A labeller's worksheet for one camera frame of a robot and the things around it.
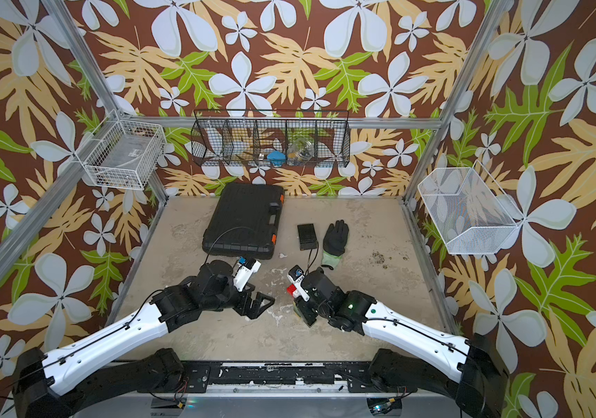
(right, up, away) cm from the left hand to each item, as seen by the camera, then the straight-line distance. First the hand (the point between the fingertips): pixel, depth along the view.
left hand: (266, 292), depth 74 cm
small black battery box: (+14, +14, +37) cm, 42 cm away
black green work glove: (+24, +12, +31) cm, 42 cm away
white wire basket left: (-49, +43, +12) cm, 66 cm away
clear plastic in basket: (+10, +47, +23) cm, 54 cm away
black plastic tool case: (-12, +21, +29) cm, 37 cm away
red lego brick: (+7, 0, +4) cm, 8 cm away
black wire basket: (0, +53, +25) cm, 58 cm away
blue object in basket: (+1, +44, +21) cm, 49 cm away
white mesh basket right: (+63, +23, +5) cm, 67 cm away
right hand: (+9, -3, +5) cm, 10 cm away
